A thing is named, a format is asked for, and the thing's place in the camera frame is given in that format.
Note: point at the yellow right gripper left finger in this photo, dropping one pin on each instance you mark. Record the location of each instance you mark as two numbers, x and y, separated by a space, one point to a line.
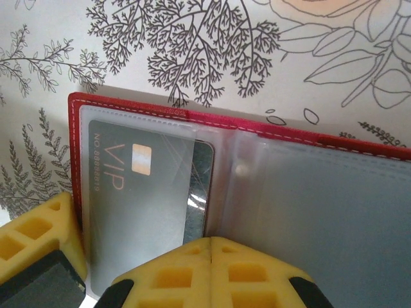
180 276

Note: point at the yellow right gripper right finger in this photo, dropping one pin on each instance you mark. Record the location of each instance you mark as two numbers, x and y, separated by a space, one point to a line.
250 276

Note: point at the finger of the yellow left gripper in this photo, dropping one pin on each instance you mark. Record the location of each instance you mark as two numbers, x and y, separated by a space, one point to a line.
38 244

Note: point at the floral tablecloth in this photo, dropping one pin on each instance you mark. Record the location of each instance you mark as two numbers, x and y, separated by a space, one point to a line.
160 48

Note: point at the red leather card holder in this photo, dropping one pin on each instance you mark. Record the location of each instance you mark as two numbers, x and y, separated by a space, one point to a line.
74 144

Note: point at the black VIP card 88888819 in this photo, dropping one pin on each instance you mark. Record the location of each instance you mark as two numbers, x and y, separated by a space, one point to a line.
144 208

